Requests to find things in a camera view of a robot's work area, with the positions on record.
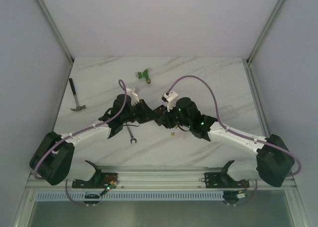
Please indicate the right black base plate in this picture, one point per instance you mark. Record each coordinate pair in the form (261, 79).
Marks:
(218, 180)

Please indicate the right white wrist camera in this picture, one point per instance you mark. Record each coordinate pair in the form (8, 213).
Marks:
(170, 99)

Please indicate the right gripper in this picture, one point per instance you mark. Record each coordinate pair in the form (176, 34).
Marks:
(171, 124)

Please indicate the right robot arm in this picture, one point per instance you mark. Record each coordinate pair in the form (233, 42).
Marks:
(268, 157)

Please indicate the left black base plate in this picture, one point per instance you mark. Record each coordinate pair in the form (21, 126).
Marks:
(100, 180)

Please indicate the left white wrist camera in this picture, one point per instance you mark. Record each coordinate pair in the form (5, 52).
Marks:
(133, 93)

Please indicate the hammer with black handle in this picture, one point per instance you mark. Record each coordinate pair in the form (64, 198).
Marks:
(78, 106)

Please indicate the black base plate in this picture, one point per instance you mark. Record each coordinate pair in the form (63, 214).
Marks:
(218, 180)
(100, 180)

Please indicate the silver combination wrench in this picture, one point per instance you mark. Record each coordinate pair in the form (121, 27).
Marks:
(133, 140)

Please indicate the white slotted cable duct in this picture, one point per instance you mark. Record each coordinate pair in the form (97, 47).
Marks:
(55, 196)

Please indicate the black fuse box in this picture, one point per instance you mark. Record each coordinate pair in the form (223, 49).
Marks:
(161, 119)

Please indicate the aluminium frame rail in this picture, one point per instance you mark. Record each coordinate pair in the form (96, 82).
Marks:
(158, 178)

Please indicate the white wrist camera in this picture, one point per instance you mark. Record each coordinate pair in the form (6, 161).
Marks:
(133, 93)
(170, 99)

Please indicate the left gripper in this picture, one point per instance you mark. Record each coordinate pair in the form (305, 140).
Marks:
(143, 109)

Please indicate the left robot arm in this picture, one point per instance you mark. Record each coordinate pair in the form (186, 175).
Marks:
(55, 161)

